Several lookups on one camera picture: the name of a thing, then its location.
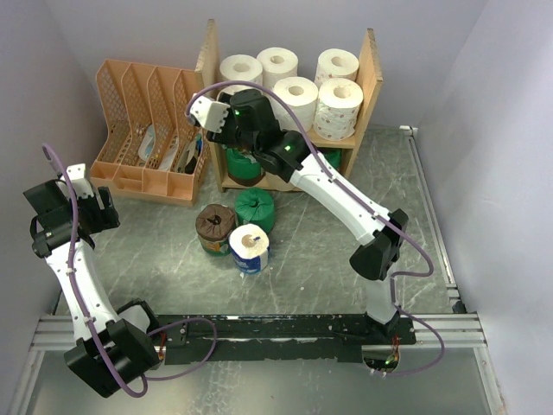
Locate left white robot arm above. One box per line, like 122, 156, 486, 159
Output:
24, 178, 162, 398

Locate green wrapped roll lower right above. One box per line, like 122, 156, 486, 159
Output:
321, 148, 342, 171

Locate green wrapped roll lower left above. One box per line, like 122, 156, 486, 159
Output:
226, 148, 264, 187

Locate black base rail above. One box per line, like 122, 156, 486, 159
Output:
148, 314, 416, 365

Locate floral paper roll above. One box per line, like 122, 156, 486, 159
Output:
219, 54, 263, 85
314, 48, 359, 88

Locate purple cable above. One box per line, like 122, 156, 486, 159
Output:
185, 80, 446, 378
41, 143, 216, 398

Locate beige roll lower shelf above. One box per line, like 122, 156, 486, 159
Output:
265, 172, 296, 192

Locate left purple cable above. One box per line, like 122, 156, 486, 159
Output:
41, 143, 216, 398

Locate floral white roll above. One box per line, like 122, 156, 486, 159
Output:
313, 78, 364, 141

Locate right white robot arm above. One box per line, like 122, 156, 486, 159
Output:
208, 88, 409, 344

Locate items in file organizer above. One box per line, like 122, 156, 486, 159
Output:
137, 124, 203, 174

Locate orange plastic file organizer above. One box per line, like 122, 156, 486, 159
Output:
91, 60, 210, 207

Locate green wrapped roll on table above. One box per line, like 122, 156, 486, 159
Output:
234, 188, 276, 234

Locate wooden two-tier shelf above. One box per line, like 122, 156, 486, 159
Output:
194, 18, 385, 199

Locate plain white roll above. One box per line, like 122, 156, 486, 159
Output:
257, 47, 299, 89
270, 77, 319, 131

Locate brown topped wrapped roll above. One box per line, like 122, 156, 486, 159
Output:
195, 204, 238, 256

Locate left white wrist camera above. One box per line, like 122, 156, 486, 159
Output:
66, 163, 95, 199

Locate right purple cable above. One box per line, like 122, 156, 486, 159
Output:
185, 80, 446, 378

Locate blue roll front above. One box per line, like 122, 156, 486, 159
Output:
217, 85, 250, 104

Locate blue wrapped roll with stick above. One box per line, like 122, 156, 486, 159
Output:
228, 223, 270, 275

